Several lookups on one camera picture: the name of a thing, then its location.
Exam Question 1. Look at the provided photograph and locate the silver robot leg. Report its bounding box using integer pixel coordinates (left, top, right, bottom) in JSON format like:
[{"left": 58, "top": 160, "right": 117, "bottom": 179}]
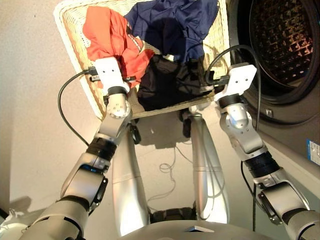
[
  {"left": 111, "top": 119, "right": 151, "bottom": 237},
  {"left": 188, "top": 113, "right": 231, "bottom": 225}
]

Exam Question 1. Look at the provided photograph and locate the pale woven laundry basket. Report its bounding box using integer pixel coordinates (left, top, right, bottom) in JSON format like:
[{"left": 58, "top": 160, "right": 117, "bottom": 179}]
[{"left": 53, "top": 0, "right": 231, "bottom": 121}]

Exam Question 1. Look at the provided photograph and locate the black robot waist joint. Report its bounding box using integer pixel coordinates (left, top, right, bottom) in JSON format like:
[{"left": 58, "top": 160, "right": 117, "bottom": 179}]
[{"left": 149, "top": 207, "right": 198, "bottom": 225}]

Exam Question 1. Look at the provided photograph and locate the blue white energy label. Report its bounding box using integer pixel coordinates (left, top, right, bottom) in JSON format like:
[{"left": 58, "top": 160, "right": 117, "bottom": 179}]
[{"left": 306, "top": 138, "right": 320, "bottom": 166}]

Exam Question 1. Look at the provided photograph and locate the navy blue garment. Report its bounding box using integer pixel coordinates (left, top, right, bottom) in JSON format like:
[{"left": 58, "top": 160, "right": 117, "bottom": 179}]
[{"left": 124, "top": 0, "right": 220, "bottom": 63}]

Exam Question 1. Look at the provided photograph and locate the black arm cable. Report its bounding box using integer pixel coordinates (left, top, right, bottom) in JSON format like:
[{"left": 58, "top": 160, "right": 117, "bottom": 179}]
[
  {"left": 57, "top": 67, "right": 101, "bottom": 147},
  {"left": 205, "top": 44, "right": 262, "bottom": 232}
]

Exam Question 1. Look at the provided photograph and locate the orange garment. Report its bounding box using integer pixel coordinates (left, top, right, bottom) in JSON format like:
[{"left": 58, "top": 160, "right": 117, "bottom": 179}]
[{"left": 82, "top": 6, "right": 155, "bottom": 90}]

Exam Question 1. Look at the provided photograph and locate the thin floor wire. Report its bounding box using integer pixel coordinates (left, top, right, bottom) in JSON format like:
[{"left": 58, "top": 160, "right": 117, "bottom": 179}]
[{"left": 147, "top": 146, "right": 196, "bottom": 208}]

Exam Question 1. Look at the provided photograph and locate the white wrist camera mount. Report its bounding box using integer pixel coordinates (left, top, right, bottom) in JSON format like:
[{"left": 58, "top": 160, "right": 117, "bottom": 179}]
[
  {"left": 213, "top": 63, "right": 258, "bottom": 102},
  {"left": 94, "top": 56, "right": 131, "bottom": 94}
]

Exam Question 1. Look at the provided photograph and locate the black garment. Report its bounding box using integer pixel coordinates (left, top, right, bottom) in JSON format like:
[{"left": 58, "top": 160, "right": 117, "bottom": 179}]
[{"left": 136, "top": 54, "right": 216, "bottom": 112}]

